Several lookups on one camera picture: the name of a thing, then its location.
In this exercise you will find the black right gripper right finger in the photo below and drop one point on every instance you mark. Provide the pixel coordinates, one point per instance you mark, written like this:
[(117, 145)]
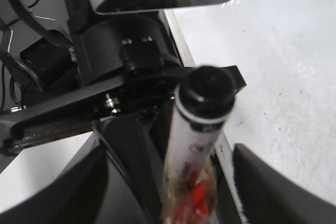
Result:
[(268, 197)]

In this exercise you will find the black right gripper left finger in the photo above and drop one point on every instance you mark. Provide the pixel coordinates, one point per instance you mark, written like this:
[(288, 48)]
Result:
[(75, 197)]

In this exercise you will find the red magnet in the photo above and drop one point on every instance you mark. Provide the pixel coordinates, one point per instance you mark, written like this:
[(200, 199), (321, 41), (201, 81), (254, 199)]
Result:
[(189, 204)]

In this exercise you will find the white whiteboard marker pen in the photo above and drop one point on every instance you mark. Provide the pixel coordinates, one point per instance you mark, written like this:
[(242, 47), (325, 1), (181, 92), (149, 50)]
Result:
[(203, 101)]

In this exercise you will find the white whiteboard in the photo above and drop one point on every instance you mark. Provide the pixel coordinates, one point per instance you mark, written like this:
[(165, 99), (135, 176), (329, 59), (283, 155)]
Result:
[(285, 50)]

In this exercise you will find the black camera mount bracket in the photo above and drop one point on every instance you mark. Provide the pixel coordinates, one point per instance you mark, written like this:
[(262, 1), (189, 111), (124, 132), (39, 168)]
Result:
[(112, 76)]

